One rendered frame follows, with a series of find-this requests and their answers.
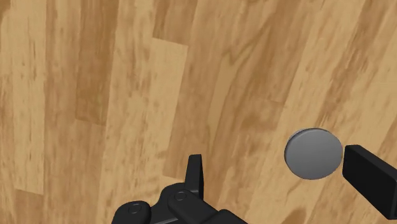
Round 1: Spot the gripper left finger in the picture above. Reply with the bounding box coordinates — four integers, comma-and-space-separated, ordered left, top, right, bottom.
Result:
111, 154, 249, 224

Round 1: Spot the grey round disc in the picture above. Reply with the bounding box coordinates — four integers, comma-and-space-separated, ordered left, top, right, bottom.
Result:
284, 127, 344, 181

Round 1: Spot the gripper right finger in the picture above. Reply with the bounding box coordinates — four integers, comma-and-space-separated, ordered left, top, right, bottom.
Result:
342, 144, 397, 220

